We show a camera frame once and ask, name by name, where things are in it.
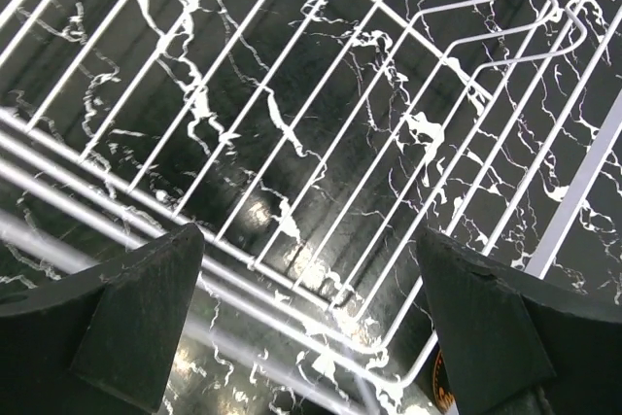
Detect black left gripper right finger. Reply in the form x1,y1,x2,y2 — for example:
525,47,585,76
416,226,621,414

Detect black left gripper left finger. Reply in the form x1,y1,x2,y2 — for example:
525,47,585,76
1,224,204,414

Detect white wire dish rack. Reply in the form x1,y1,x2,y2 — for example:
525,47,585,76
1,0,621,414

